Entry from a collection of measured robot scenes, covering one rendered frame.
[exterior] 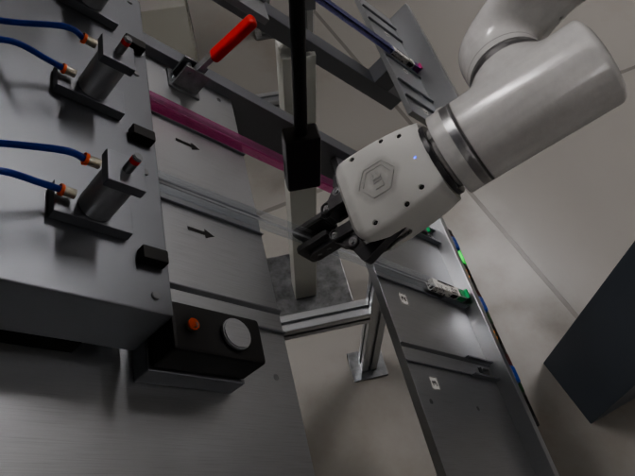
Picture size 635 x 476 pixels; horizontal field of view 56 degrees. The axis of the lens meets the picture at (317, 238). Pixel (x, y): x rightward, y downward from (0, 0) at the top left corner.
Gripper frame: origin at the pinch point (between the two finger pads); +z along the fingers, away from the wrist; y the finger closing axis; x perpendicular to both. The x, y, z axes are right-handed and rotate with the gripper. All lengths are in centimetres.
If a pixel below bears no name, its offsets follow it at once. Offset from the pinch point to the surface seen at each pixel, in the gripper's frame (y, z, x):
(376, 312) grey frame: -21, 22, 60
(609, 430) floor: 7, -3, 118
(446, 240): -9.6, -5.6, 29.6
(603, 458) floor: 13, 1, 115
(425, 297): 1.7, -2.2, 20.5
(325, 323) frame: -21, 31, 54
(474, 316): 3.1, -4.8, 29.7
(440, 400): 16.2, -1.2, 15.1
